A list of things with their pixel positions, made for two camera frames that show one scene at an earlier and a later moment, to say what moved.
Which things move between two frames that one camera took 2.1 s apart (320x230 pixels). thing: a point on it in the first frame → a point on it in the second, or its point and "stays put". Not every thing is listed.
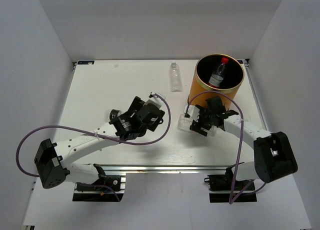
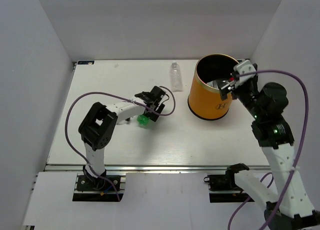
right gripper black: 196,126 → 230,87
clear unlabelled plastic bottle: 175,82 stays put
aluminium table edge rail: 173,168 stays put
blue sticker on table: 85,62 stays put
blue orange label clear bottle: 184,123 → 213,84
